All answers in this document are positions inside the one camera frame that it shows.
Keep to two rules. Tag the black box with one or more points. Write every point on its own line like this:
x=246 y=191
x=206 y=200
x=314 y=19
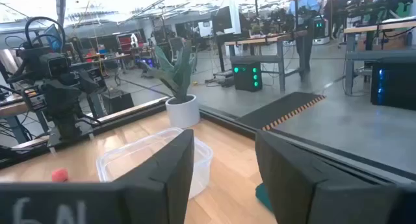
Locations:
x=117 y=102

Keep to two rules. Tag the dark green cloth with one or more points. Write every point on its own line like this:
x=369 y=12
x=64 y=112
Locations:
x=264 y=196

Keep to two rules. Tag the person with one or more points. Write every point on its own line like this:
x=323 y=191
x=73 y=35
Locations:
x=333 y=9
x=305 y=3

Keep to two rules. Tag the black computer with green lights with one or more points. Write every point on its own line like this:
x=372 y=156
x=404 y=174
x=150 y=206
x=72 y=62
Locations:
x=247 y=76

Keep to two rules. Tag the pale pink strawberry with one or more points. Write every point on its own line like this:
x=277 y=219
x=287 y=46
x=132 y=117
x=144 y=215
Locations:
x=60 y=175

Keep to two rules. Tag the black monitor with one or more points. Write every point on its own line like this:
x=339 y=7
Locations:
x=221 y=19

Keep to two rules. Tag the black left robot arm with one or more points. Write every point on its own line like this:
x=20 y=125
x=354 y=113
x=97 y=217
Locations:
x=68 y=123

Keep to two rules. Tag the green plant in white pot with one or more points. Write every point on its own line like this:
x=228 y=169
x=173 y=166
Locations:
x=182 y=112

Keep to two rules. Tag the black orange-striped floor mat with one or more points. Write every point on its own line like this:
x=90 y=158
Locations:
x=279 y=110

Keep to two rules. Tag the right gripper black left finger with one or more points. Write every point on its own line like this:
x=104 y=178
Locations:
x=156 y=185

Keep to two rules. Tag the red shelf unit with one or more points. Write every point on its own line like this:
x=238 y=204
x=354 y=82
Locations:
x=125 y=42

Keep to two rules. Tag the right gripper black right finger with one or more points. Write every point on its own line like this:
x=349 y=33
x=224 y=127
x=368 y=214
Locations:
x=308 y=198

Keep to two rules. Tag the wooden workbench with grey legs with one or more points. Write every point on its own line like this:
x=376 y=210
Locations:
x=260 y=40
x=13 y=108
x=367 y=29

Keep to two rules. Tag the clear plastic tupperware container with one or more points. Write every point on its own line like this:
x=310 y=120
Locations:
x=130 y=156

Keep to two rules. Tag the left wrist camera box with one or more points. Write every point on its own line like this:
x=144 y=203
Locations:
x=59 y=65

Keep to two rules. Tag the black computer with blue light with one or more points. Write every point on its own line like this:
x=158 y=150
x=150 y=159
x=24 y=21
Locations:
x=396 y=84

